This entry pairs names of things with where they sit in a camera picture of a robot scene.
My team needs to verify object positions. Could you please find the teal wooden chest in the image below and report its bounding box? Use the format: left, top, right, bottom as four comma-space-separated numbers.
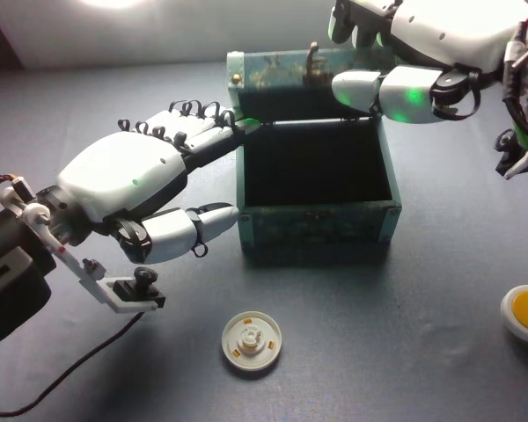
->
225, 40, 404, 270

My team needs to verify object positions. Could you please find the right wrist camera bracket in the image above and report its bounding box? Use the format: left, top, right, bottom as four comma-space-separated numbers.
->
494, 128, 528, 181

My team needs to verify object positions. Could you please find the black camera cable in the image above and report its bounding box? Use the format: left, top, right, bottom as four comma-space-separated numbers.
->
0, 307, 145, 418

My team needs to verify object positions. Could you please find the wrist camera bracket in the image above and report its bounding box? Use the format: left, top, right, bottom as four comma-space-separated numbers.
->
494, 128, 528, 181
24, 202, 167, 315

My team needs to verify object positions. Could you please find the white round plastic cap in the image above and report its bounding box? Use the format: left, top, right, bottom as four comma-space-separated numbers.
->
221, 309, 283, 375

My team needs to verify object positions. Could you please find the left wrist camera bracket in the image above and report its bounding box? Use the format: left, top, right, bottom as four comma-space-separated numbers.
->
24, 202, 167, 315

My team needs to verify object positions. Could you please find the grey table cloth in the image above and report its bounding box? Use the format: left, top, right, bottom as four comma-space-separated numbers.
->
0, 56, 528, 422

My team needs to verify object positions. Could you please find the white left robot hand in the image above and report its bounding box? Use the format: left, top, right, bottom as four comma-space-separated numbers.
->
55, 100, 261, 266

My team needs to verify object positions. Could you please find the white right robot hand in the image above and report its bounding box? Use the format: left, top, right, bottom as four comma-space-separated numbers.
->
326, 0, 525, 125

